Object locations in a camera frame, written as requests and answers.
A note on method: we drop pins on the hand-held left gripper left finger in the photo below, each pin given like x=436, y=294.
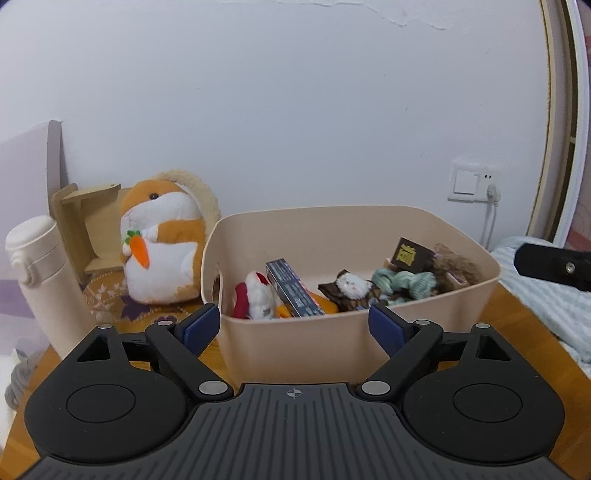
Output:
x=203, y=325

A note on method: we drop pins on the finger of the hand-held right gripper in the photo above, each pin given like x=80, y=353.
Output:
x=554, y=265

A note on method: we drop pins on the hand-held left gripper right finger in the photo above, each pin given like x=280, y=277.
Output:
x=385, y=327

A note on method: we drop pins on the teal knitted toy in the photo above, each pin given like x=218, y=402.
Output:
x=406, y=281

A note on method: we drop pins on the small white bear plush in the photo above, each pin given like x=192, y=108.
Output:
x=353, y=286

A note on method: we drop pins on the red white santa plush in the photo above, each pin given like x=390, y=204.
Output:
x=256, y=295

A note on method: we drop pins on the orange bottle with label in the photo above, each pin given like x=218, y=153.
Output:
x=328, y=307

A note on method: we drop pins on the black packet gold print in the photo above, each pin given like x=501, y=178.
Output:
x=411, y=254

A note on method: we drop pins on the beige plastic container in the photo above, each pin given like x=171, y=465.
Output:
x=295, y=341

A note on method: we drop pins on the brown teddy bear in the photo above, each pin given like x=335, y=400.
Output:
x=461, y=270

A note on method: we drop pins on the dark rectangular box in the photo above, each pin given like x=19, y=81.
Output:
x=291, y=286

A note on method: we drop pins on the blue striped blanket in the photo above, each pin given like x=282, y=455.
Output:
x=554, y=309

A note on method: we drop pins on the orange hamster plush toy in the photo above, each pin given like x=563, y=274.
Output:
x=161, y=240

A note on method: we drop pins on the brown floral cloth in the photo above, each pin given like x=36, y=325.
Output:
x=106, y=295

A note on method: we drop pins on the small wooden stand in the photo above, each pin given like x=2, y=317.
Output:
x=87, y=217

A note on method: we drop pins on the white thermos bottle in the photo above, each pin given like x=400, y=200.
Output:
x=46, y=277

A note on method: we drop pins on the purple bedding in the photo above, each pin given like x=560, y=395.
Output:
x=14, y=318

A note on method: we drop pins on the grey white cloth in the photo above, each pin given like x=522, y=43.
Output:
x=14, y=387

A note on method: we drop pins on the white board panel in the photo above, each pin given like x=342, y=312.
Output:
x=23, y=170

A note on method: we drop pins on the white wall socket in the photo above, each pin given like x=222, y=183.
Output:
x=489, y=177

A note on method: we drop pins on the white wall switch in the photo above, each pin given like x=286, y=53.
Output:
x=464, y=182

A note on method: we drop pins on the wooden door frame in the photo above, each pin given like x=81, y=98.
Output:
x=561, y=115

